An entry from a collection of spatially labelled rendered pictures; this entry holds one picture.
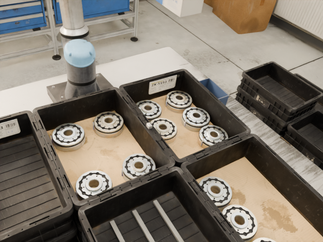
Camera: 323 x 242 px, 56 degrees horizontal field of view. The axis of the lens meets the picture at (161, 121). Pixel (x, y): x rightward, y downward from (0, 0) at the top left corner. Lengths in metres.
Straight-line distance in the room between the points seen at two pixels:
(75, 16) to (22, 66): 1.72
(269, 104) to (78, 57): 1.14
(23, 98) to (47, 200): 0.65
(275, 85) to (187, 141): 1.16
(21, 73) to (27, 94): 1.40
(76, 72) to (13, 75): 1.67
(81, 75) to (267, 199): 0.81
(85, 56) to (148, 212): 0.64
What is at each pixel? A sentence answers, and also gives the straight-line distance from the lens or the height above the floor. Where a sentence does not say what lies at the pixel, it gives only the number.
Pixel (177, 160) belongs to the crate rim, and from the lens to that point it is 0.89.
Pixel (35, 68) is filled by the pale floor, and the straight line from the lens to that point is 2.92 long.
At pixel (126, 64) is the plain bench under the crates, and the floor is 0.70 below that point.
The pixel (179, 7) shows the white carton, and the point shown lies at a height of 1.08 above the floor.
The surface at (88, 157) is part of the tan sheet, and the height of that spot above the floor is 0.83.
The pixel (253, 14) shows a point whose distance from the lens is 3.77.
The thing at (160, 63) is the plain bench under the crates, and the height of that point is 0.70.
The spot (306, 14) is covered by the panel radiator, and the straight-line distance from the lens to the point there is 3.89.
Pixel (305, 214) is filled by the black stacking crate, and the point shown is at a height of 0.84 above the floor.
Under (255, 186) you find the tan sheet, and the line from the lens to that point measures 1.03.
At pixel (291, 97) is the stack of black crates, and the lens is 2.09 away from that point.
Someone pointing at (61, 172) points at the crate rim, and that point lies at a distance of 0.86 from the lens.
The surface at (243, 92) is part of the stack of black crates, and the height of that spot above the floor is 0.48.
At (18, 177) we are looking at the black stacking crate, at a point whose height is 0.83.
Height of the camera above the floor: 1.61
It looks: 43 degrees down
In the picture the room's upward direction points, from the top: 8 degrees clockwise
